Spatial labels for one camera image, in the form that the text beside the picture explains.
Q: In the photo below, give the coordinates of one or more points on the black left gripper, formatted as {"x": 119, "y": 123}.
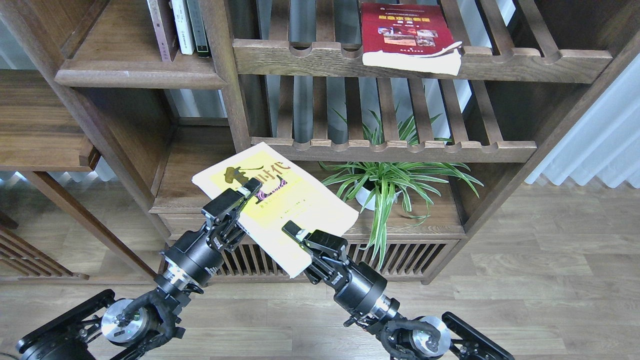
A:
{"x": 198, "y": 255}

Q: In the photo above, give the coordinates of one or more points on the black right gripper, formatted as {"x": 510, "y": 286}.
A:
{"x": 358, "y": 288}

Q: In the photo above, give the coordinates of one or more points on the yellow green book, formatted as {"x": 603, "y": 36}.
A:
{"x": 288, "y": 193}

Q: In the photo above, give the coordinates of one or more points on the red book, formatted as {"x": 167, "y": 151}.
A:
{"x": 409, "y": 37}

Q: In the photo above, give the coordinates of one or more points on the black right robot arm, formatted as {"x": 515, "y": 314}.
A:
{"x": 428, "y": 337}

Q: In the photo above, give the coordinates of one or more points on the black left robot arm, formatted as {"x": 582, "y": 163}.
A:
{"x": 151, "y": 320}

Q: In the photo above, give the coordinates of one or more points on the white plant pot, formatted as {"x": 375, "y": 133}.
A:
{"x": 376, "y": 195}

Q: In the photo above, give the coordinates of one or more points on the green spider plant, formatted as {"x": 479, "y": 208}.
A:
{"x": 408, "y": 175}

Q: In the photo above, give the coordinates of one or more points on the dark wooden bookshelf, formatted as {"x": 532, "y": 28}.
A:
{"x": 296, "y": 81}

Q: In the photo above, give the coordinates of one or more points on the dark grey upright book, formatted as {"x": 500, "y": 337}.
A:
{"x": 198, "y": 29}

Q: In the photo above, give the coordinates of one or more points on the white upright book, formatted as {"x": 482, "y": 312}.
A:
{"x": 183, "y": 27}

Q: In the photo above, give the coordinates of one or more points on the wooden side table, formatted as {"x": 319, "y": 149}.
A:
{"x": 39, "y": 136}

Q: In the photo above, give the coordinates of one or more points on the white curtain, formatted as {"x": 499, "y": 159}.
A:
{"x": 604, "y": 143}

